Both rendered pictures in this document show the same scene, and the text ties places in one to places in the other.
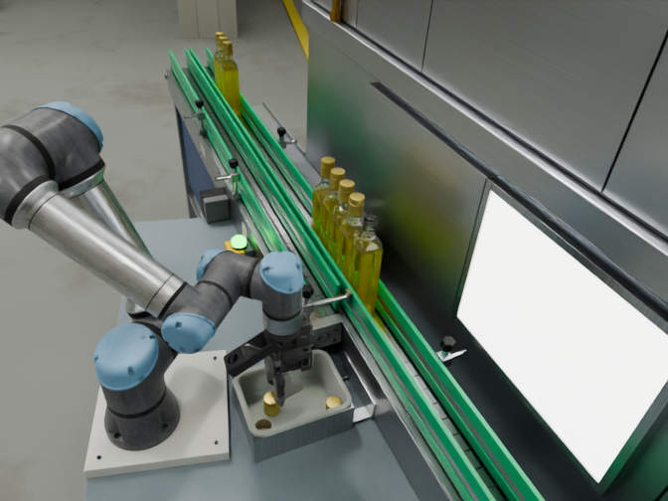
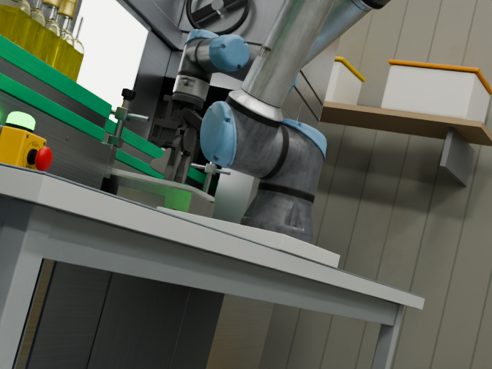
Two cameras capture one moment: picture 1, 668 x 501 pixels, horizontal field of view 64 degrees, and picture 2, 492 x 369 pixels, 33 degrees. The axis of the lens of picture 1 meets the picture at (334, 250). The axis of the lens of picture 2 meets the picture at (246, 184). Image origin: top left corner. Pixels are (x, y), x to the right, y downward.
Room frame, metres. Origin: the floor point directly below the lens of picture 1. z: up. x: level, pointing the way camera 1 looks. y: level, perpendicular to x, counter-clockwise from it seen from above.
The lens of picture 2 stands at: (1.96, 1.43, 0.70)
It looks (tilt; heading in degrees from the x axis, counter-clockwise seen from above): 6 degrees up; 222
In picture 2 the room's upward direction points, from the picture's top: 14 degrees clockwise
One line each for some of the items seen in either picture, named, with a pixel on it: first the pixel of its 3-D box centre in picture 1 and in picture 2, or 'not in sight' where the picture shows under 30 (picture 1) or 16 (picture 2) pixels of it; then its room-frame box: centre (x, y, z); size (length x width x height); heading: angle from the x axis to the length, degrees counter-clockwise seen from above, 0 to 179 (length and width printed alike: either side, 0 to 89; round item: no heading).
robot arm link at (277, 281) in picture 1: (280, 284); (200, 56); (0.73, 0.09, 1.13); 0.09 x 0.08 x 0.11; 74
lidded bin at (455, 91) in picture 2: not in sight; (436, 99); (-2.05, -0.96, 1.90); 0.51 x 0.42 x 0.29; 103
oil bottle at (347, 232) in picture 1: (351, 258); (47, 76); (1.01, -0.04, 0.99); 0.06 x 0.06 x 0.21; 26
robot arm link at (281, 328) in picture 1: (281, 314); (189, 90); (0.73, 0.09, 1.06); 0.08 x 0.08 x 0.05
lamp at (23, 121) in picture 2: (239, 242); (20, 121); (1.24, 0.28, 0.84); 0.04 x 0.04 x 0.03
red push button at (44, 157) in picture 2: not in sight; (38, 157); (1.22, 0.32, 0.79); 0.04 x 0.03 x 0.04; 26
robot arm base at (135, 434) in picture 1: (139, 405); (280, 214); (0.67, 0.38, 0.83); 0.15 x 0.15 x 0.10
